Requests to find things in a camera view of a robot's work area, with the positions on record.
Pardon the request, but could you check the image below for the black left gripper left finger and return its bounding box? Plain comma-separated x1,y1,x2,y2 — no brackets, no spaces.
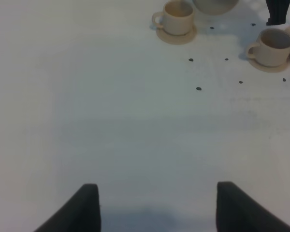
36,184,102,232

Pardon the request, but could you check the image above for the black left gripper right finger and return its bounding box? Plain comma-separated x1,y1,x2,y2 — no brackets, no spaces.
216,182,290,232

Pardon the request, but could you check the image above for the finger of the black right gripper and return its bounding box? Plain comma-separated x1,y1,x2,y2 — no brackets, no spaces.
266,0,290,26

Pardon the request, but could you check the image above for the beige ceramic teapot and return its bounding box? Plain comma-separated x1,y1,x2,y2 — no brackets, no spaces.
193,0,239,15

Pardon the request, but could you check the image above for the beige teacup near teapot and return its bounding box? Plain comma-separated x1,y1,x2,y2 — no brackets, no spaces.
246,29,290,68

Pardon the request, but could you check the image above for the beige saucer near teapot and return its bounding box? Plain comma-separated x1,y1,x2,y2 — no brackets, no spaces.
248,59,290,73

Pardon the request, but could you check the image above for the beige teacup far left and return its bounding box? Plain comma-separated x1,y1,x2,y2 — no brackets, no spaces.
151,0,195,36

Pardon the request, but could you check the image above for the beige saucer far left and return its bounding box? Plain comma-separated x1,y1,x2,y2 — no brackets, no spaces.
156,25,197,45

